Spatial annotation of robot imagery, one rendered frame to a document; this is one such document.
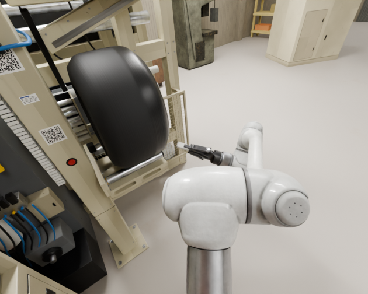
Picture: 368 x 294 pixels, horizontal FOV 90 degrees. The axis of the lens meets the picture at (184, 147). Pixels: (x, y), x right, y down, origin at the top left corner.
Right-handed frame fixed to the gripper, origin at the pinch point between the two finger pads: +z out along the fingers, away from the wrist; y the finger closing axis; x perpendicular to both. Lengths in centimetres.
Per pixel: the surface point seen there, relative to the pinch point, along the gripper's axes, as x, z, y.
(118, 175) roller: -21.1, 27.1, 15.1
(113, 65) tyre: 8.7, 37.3, -29.0
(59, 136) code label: -17, 52, -7
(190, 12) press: 407, 54, 155
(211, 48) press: 426, -20, 229
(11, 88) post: -13, 63, -26
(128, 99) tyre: -1.6, 27.6, -25.7
